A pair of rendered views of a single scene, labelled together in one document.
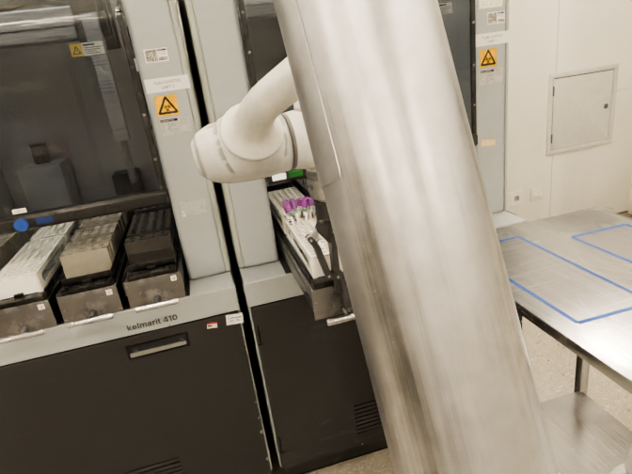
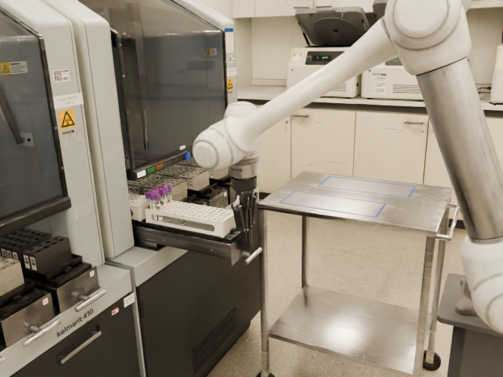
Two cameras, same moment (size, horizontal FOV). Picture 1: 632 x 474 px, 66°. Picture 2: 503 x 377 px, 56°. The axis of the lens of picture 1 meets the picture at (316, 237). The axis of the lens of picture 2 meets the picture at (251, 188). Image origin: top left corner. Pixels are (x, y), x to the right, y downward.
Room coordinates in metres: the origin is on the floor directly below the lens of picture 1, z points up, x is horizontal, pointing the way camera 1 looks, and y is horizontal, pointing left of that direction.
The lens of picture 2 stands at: (0.02, 0.96, 1.40)
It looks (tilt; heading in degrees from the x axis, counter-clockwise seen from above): 18 degrees down; 310
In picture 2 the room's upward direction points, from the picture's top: 2 degrees counter-clockwise
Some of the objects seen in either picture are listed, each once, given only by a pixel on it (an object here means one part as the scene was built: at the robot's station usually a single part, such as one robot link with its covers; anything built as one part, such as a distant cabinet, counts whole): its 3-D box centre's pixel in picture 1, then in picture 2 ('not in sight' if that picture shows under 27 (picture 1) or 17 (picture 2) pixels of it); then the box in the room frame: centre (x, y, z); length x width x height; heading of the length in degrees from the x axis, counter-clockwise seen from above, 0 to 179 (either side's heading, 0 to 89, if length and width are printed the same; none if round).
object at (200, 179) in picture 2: not in sight; (198, 181); (1.32, -0.26, 0.85); 0.12 x 0.02 x 0.06; 101
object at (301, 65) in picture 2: not in sight; (333, 51); (2.02, -2.46, 1.22); 0.62 x 0.56 x 0.64; 100
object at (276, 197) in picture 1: (291, 210); (116, 205); (1.40, 0.06, 0.83); 0.30 x 0.10 x 0.06; 12
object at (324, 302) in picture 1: (307, 245); (158, 227); (1.22, 0.03, 0.78); 0.73 x 0.14 x 0.09; 12
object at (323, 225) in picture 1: (336, 218); (244, 190); (0.90, -0.04, 0.96); 0.08 x 0.07 x 0.09; 102
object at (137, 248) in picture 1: (150, 248); (51, 255); (1.17, 0.43, 0.85); 0.12 x 0.02 x 0.06; 102
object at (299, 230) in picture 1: (317, 244); (191, 218); (1.09, 0.00, 0.83); 0.30 x 0.10 x 0.06; 12
